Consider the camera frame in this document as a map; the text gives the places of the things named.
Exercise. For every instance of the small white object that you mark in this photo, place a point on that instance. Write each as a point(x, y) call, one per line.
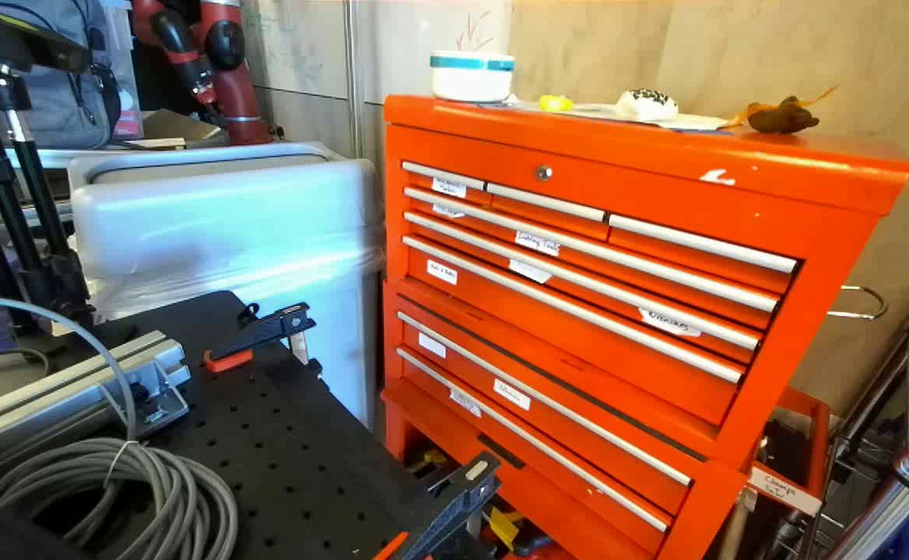
point(646, 106)

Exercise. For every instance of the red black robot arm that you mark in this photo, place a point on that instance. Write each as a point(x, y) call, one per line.
point(209, 60)

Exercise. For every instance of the yellow small object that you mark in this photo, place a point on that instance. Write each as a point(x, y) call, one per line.
point(557, 103)

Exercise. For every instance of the orange tool chest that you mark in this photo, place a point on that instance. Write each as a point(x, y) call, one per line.
point(612, 308)

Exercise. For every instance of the black orange clamp far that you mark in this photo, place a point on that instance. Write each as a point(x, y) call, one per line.
point(274, 328)

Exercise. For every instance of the black orange clamp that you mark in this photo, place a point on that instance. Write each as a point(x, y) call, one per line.
point(440, 516)
point(274, 328)

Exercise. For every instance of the black orange clamp near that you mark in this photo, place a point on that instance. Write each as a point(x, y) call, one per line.
point(440, 516)

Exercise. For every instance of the white teal-rimmed bowl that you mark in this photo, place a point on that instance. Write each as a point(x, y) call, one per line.
point(471, 74)

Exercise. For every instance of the black perforated table board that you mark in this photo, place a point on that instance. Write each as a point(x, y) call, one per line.
point(267, 465)

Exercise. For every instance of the brown plush toy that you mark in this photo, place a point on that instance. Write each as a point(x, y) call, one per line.
point(786, 115)

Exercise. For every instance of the aluminium extrusion rail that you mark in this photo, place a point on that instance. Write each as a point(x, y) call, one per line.
point(146, 389)

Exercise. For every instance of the black camera tripod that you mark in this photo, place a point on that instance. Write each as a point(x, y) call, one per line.
point(37, 260)

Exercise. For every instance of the metal wire shelf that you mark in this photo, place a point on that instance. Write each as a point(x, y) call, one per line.
point(866, 504)

